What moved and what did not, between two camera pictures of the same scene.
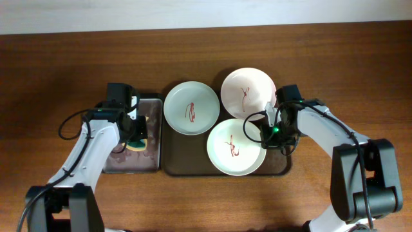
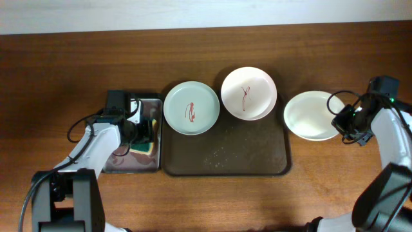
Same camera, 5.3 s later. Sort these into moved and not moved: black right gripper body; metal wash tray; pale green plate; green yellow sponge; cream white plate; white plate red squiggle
Moved: green yellow sponge; black right gripper body; cream white plate
Not moved: white plate red squiggle; metal wash tray; pale green plate
